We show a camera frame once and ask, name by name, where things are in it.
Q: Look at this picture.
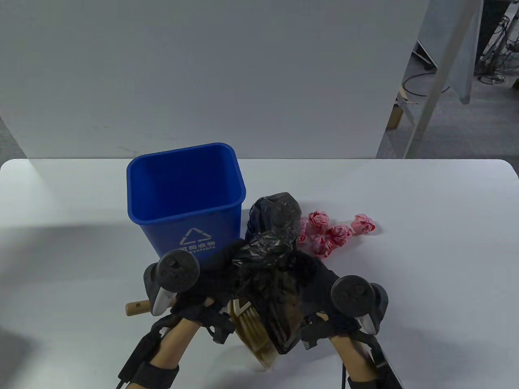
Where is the person's left hand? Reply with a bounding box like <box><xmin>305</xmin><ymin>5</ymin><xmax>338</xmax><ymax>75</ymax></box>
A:
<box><xmin>170</xmin><ymin>243</ymin><xmax>244</xmax><ymax>345</ymax></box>

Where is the person's right hand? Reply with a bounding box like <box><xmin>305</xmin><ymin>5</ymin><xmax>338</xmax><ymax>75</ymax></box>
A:
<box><xmin>284</xmin><ymin>251</ymin><xmax>360</xmax><ymax>350</ymax></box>

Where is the pile of pink paper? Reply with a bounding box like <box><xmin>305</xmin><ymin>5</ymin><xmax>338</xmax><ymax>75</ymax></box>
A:
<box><xmin>298</xmin><ymin>210</ymin><xmax>377</xmax><ymax>260</ymax></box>

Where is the black plastic trash bag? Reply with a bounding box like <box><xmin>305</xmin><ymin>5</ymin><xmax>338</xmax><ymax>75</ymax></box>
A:
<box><xmin>232</xmin><ymin>192</ymin><xmax>321</xmax><ymax>355</ymax></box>

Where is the beige plastic dustpan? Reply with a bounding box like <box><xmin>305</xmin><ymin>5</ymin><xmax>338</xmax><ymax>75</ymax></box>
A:
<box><xmin>229</xmin><ymin>300</ymin><xmax>280</xmax><ymax>370</ymax></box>

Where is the beige hand brush wooden handle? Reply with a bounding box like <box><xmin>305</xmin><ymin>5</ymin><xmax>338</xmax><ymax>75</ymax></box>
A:
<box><xmin>126</xmin><ymin>299</ymin><xmax>280</xmax><ymax>369</ymax></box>

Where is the blue recycling bin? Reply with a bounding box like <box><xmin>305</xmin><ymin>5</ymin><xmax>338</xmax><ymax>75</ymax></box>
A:
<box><xmin>126</xmin><ymin>142</ymin><xmax>247</xmax><ymax>268</ymax></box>

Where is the person's left forearm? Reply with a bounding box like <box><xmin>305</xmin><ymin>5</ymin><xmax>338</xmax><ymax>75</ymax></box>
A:
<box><xmin>134</xmin><ymin>317</ymin><xmax>205</xmax><ymax>389</ymax></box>

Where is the person's right forearm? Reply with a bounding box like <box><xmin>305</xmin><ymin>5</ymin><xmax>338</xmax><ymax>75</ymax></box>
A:
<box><xmin>328</xmin><ymin>336</ymin><xmax>386</xmax><ymax>389</ymax></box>

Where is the black handheld controller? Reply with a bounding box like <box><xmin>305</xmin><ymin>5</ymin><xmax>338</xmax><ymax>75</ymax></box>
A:
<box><xmin>331</xmin><ymin>276</ymin><xmax>390</xmax><ymax>336</ymax></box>
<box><xmin>143</xmin><ymin>250</ymin><xmax>201</xmax><ymax>317</ymax></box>

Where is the white table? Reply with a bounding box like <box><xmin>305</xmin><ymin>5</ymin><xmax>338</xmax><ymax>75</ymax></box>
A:
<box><xmin>0</xmin><ymin>159</ymin><xmax>519</xmax><ymax>389</ymax></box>

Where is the wooden block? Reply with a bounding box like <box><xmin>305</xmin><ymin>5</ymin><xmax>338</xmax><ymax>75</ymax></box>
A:
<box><xmin>387</xmin><ymin>105</ymin><xmax>404</xmax><ymax>129</ymax></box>

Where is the white partition panel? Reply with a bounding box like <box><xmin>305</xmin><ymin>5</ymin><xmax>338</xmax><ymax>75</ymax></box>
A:
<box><xmin>0</xmin><ymin>0</ymin><xmax>430</xmax><ymax>159</ymax></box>

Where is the grey metal pole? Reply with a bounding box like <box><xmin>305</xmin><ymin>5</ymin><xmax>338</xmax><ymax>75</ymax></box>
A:
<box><xmin>403</xmin><ymin>0</ymin><xmax>484</xmax><ymax>159</ymax></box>

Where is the grey stand base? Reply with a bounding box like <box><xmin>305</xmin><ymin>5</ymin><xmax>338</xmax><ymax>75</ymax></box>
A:
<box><xmin>413</xmin><ymin>38</ymin><xmax>438</xmax><ymax>73</ymax></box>

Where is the grey leaning board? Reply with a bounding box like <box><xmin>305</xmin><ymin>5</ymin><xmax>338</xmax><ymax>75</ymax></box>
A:
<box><xmin>417</xmin><ymin>0</ymin><xmax>484</xmax><ymax>105</ymax></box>

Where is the black wrist strap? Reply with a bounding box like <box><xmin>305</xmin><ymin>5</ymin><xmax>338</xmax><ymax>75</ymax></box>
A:
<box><xmin>136</xmin><ymin>363</ymin><xmax>180</xmax><ymax>389</ymax></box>

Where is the black floor cable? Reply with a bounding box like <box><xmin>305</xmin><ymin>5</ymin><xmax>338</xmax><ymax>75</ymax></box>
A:
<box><xmin>401</xmin><ymin>72</ymin><xmax>451</xmax><ymax>98</ymax></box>

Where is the tangle of cables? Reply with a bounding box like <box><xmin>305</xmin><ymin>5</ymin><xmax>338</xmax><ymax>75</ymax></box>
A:
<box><xmin>476</xmin><ymin>16</ymin><xmax>519</xmax><ymax>85</ymax></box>

